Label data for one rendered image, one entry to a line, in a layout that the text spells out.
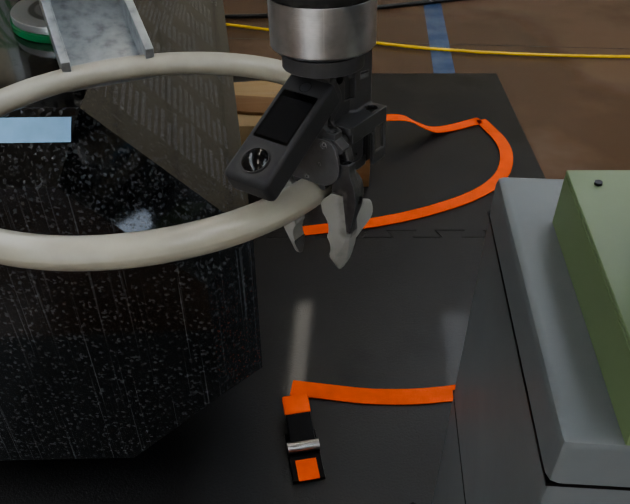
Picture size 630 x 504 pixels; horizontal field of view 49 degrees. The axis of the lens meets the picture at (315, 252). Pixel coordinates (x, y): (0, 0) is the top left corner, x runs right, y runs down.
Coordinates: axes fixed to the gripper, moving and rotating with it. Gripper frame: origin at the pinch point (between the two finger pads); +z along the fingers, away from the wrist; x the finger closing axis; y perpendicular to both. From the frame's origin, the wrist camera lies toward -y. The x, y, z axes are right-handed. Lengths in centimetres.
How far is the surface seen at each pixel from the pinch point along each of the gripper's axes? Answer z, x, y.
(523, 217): 3.7, -12.9, 23.1
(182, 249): -7.4, 3.0, -14.1
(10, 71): -1, 70, 13
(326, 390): 83, 35, 48
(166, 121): 10, 53, 29
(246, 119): 53, 107, 107
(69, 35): -9, 53, 14
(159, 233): -8.6, 4.9, -14.7
